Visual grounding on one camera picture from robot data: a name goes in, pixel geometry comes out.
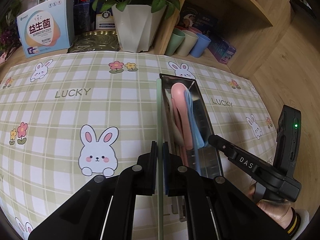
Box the beige spoon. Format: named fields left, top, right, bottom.
left=169, top=99, right=184, bottom=146

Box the stainless steel utensil tray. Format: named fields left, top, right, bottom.
left=158, top=73, right=225, bottom=223

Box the blue chopstick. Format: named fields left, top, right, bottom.
left=194, top=145, right=201, bottom=175

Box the purple small box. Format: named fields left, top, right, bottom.
left=208, top=38, right=236, bottom=64

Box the beige cup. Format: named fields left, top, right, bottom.
left=176, top=30, right=199, bottom=57

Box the green cup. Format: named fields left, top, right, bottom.
left=165, top=28, right=185, bottom=56

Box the dark blue white-label box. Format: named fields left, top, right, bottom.
left=73, top=0, right=115, bottom=36

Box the dark blue cartoon box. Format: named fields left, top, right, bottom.
left=177, top=1, right=224, bottom=37

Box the checkered bunny tablecloth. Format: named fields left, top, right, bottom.
left=1, top=52, right=276, bottom=239

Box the blue cup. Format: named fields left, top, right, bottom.
left=189, top=33, right=211, bottom=58

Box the pink spoon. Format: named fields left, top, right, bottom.
left=171, top=82, right=193, bottom=150

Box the pink cup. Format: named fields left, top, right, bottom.
left=175, top=25, right=202, bottom=34

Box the right forearm dark sleeve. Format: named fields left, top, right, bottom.
left=285, top=208, right=310, bottom=239

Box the blue spoon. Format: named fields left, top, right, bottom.
left=184, top=89, right=205, bottom=149

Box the pink chopstick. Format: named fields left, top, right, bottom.
left=171, top=98, right=189, bottom=166

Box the green chopstick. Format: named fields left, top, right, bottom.
left=156, top=79, right=164, bottom=240

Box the blue probiotic box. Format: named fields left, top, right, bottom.
left=16, top=0, right=74, bottom=58

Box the gold embossed tin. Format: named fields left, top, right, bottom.
left=67, top=30, right=120, bottom=53

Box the wooden shelf unit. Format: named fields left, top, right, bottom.
left=152, top=0, right=320, bottom=81

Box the white flower pot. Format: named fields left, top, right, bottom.
left=112, top=5, right=165, bottom=53

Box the right hand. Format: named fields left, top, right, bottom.
left=246, top=182, right=295, bottom=230

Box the pink flower bouquet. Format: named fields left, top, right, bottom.
left=1, top=0, right=32, bottom=63

